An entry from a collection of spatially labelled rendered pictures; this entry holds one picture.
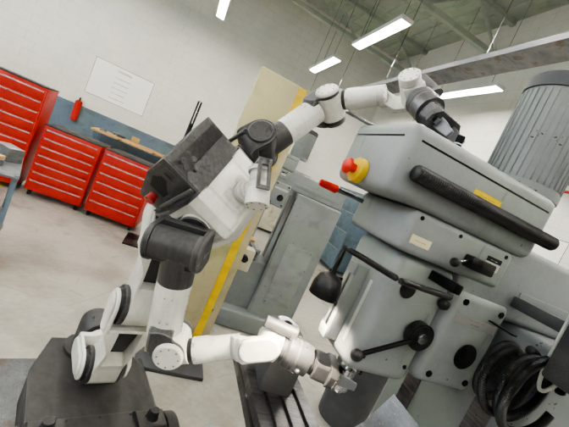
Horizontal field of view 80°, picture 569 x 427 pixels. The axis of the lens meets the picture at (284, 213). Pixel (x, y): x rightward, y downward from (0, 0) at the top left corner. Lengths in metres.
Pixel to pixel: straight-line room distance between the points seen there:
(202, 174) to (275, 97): 1.69
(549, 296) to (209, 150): 1.01
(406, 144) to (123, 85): 9.39
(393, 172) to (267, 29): 9.69
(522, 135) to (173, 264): 0.96
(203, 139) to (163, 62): 8.97
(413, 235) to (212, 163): 0.54
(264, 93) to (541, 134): 1.83
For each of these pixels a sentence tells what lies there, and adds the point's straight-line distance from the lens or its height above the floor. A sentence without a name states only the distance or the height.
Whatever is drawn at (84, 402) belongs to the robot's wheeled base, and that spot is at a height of 0.57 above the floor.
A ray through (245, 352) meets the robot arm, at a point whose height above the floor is 1.22.
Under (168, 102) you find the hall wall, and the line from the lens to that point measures 9.78.
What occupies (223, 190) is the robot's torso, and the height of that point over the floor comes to 1.57.
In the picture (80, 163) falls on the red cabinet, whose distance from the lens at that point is 5.54.
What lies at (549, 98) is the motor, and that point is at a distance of 1.14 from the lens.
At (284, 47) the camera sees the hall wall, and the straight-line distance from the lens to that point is 10.35.
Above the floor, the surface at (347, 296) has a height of 1.46.
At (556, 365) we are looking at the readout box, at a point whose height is 1.55.
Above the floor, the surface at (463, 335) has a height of 1.49.
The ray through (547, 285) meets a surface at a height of 1.70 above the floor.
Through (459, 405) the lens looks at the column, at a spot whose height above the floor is 1.27.
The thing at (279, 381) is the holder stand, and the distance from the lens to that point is 1.33.
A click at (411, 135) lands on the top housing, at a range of 0.76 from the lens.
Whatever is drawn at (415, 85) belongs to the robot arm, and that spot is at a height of 2.07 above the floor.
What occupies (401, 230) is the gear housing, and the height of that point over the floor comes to 1.67.
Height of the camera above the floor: 1.68
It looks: 6 degrees down
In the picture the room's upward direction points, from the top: 24 degrees clockwise
